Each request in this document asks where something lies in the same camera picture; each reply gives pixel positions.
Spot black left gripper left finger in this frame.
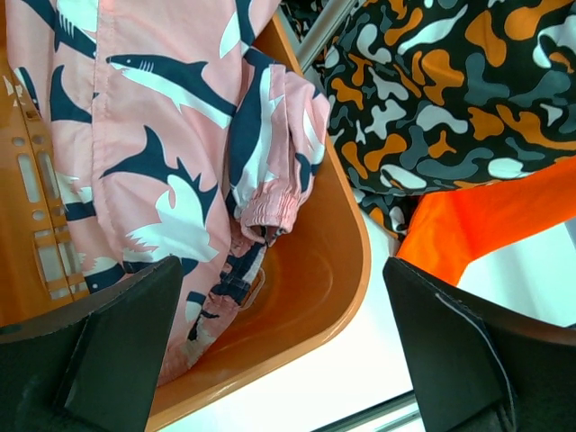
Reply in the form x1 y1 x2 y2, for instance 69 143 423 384
1 256 183 431

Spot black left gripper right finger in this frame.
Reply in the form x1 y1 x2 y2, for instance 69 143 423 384
383 257 575 431

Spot pink navy patterned shorts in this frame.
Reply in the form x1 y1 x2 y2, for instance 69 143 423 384
5 1 330 384

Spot black orange patterned shorts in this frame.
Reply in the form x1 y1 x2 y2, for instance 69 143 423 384
311 1 575 239

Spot orange plastic basket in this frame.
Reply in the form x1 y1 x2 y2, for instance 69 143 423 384
0 13 373 432

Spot silver clothes rack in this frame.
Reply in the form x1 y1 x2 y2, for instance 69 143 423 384
296 0 356 73

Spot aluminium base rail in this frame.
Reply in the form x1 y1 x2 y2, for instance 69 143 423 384
316 391 423 432

